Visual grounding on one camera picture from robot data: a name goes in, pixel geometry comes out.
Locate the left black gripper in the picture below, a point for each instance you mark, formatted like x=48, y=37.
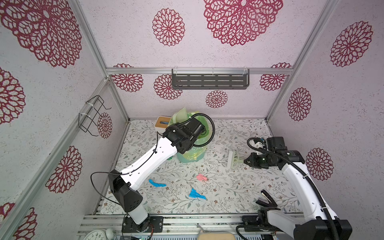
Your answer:
x=176, y=125

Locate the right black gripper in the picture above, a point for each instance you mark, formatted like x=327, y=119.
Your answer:
x=252, y=157

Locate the green bin with bag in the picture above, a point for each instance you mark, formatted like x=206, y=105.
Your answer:
x=196, y=153

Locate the light green hand brush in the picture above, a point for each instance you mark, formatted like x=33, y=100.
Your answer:
x=234, y=160

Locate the light green dustpan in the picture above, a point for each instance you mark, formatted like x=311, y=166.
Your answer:
x=180, y=116

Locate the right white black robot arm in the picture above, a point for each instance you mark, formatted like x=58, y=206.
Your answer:
x=319, y=222

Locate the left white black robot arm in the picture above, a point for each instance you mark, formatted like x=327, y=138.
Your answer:
x=124, y=185

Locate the white wooden-top tissue box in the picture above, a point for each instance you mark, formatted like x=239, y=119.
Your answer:
x=162, y=123

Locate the pink paper scrap centre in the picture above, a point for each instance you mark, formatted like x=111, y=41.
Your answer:
x=201, y=178

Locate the black stapler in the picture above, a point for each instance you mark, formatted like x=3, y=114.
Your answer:
x=265, y=199

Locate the blue paper scrap left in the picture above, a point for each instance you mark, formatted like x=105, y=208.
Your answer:
x=157, y=185

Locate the blue paper scrap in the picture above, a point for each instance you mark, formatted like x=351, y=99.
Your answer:
x=196, y=195
x=157, y=185

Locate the blue paper scrap centre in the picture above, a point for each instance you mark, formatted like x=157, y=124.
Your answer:
x=196, y=195

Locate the beige object at bottom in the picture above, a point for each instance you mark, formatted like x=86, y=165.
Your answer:
x=205, y=235

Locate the white round gauge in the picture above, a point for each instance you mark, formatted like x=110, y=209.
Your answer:
x=96, y=235

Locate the dark grey wall shelf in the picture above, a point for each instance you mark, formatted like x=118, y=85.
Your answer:
x=213, y=81

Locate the black wire wall rack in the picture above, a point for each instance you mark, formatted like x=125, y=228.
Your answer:
x=96, y=121

